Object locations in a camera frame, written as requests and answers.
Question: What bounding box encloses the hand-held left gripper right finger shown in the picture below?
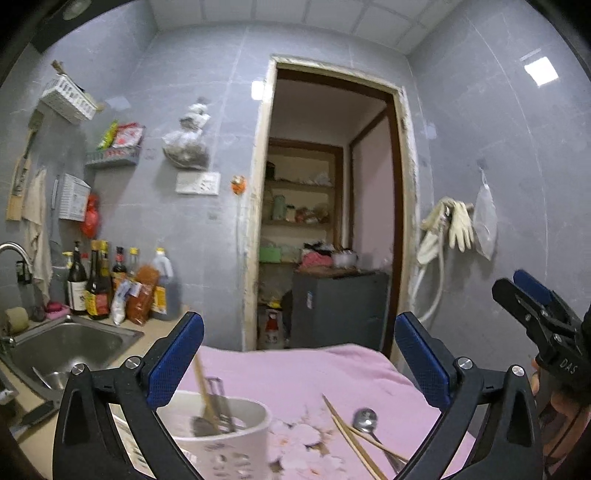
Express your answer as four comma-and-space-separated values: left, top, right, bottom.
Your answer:
396, 311, 541, 480

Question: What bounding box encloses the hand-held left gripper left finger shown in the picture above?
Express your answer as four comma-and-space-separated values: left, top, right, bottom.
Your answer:
53, 311, 205, 480

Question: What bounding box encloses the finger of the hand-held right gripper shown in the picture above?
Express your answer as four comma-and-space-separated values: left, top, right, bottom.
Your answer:
512, 269, 562, 308
492, 278, 585, 346

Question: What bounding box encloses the metal spoon with twisted handle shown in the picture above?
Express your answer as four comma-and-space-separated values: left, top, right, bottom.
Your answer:
205, 376, 236, 433

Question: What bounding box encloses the small shiny metal spoon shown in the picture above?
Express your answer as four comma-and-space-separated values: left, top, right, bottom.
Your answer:
352, 408, 409, 474

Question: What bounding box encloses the white plastic utensil holder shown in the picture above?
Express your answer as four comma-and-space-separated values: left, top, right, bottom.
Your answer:
111, 390, 273, 480

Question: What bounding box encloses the person's right hand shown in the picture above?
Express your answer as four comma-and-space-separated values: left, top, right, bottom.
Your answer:
531, 360, 591, 464

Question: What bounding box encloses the orange seasoning packet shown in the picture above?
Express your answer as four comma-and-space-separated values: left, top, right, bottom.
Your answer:
126, 264, 160, 325

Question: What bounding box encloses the white seasoning packet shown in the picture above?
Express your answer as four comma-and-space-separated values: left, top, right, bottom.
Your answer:
110, 279, 139, 325

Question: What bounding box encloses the hanging clear plastic bag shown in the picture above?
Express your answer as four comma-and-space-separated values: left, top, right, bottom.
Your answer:
472, 168, 498, 260
161, 98, 212, 169

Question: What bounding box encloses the cream rubber glove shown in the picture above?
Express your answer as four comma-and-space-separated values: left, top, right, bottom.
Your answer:
420, 198, 455, 232
448, 200, 475, 252

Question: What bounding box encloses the grey cabinet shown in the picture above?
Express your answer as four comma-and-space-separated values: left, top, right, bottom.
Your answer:
292, 270, 391, 352

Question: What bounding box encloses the steel sink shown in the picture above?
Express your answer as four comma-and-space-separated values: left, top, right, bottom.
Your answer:
0, 314, 145, 402

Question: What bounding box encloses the dark sauce bottle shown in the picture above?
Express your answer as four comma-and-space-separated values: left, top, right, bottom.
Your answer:
85, 240, 113, 320

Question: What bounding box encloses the metal bowl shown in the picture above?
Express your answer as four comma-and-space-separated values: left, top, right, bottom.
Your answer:
31, 367, 77, 400

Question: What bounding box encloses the dark bottle with white label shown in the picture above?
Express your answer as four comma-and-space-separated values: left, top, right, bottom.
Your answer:
67, 241, 89, 315

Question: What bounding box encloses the pink floral blanket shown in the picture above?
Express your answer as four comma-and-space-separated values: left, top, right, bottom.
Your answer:
175, 344, 481, 480

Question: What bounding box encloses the pink cloth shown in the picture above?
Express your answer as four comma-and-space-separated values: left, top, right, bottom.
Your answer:
299, 251, 334, 269

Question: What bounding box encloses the yellowish scouring sponge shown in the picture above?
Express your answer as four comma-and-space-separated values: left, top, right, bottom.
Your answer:
4, 307, 29, 334

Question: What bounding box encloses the red plastic bag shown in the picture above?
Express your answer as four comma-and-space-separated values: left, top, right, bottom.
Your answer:
82, 194, 100, 238

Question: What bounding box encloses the metal faucet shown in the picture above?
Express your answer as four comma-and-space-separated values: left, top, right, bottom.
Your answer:
0, 242, 32, 280

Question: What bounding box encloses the beige hanging towel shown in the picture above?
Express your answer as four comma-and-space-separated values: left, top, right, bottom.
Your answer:
22, 168, 54, 301

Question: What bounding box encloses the ceiling light panel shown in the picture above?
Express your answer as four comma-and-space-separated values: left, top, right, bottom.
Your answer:
524, 58, 557, 85

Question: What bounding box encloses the wooden shelf unit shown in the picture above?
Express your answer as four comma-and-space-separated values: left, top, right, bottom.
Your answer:
259, 138, 345, 278

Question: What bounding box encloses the red snack packet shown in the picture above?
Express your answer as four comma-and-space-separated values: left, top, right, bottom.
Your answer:
113, 122, 146, 149

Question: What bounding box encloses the yellow green snack packet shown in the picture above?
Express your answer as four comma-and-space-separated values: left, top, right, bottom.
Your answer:
97, 121, 118, 151

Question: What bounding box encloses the wooden cutting board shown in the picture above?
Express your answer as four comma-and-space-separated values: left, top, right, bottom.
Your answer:
6, 111, 44, 221

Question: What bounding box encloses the dark range hood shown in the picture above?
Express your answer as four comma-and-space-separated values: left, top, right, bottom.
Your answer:
28, 0, 148, 51

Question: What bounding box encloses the white hose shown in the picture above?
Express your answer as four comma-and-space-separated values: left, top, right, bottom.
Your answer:
409, 217, 446, 321

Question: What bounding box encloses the black handled knife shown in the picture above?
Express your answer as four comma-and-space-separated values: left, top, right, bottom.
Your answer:
9, 399, 60, 437

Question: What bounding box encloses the white wall socket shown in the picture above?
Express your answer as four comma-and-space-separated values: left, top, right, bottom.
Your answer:
175, 172, 221, 195

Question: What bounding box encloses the white wall box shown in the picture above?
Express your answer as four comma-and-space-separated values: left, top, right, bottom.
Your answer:
58, 173, 92, 221

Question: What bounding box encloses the wooden door frame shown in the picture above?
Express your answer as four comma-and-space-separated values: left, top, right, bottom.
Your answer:
242, 55, 421, 365

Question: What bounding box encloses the grey wall rack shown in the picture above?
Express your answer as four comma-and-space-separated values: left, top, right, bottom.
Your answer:
85, 147, 141, 168

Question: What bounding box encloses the white wall basket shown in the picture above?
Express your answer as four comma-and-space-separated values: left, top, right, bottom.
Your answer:
41, 76, 99, 123

